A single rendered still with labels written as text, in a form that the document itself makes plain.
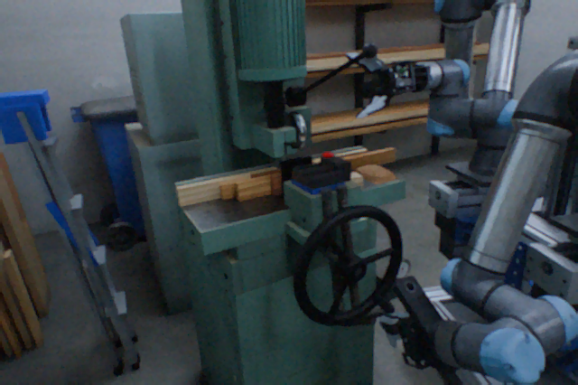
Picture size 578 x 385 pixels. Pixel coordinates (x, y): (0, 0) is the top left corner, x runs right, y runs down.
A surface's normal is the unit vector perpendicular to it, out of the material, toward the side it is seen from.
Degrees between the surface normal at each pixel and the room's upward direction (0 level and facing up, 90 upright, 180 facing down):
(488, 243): 71
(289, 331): 90
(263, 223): 90
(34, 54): 90
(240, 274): 90
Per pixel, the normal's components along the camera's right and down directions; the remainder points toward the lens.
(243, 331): 0.47, 0.29
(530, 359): 0.33, -0.18
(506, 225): -0.29, 0.11
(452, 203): 0.18, 0.34
